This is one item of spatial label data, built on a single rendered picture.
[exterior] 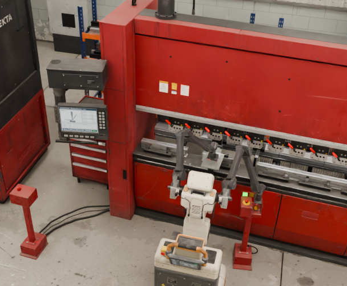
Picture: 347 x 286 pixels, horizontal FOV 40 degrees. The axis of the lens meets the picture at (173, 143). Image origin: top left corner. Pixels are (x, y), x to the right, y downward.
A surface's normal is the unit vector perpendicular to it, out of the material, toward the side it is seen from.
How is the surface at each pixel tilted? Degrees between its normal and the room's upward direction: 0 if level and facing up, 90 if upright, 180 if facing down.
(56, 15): 90
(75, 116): 90
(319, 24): 90
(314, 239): 103
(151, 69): 90
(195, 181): 48
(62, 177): 0
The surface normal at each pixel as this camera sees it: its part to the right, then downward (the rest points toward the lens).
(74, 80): -0.06, 0.57
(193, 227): -0.23, 0.43
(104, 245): 0.04, -0.82
